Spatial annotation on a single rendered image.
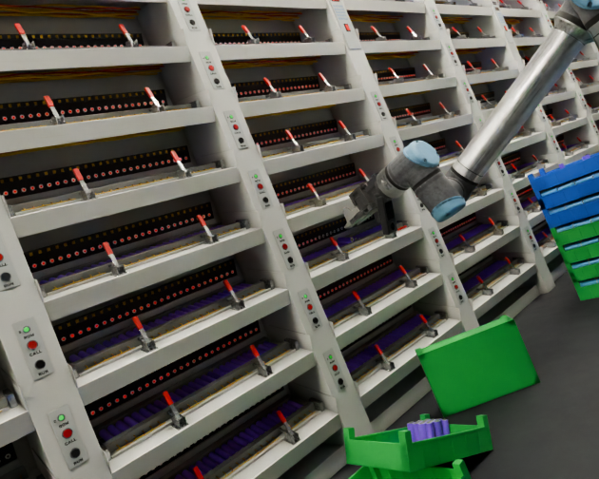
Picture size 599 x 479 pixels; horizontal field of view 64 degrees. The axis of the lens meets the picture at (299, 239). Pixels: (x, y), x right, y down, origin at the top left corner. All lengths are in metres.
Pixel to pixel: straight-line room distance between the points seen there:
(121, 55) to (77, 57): 0.12
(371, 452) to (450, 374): 0.46
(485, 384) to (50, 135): 1.35
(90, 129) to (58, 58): 0.19
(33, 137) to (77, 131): 0.10
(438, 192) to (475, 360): 0.54
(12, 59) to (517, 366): 1.56
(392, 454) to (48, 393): 0.73
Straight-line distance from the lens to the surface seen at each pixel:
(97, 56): 1.44
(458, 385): 1.58
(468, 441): 1.28
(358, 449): 1.23
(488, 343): 1.57
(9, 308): 1.15
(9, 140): 1.27
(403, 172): 1.33
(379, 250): 1.71
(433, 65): 2.62
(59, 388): 1.15
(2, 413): 1.18
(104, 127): 1.34
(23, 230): 1.20
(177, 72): 1.64
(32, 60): 1.38
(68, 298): 1.18
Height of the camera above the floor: 0.62
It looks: 2 degrees up
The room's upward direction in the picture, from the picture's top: 22 degrees counter-clockwise
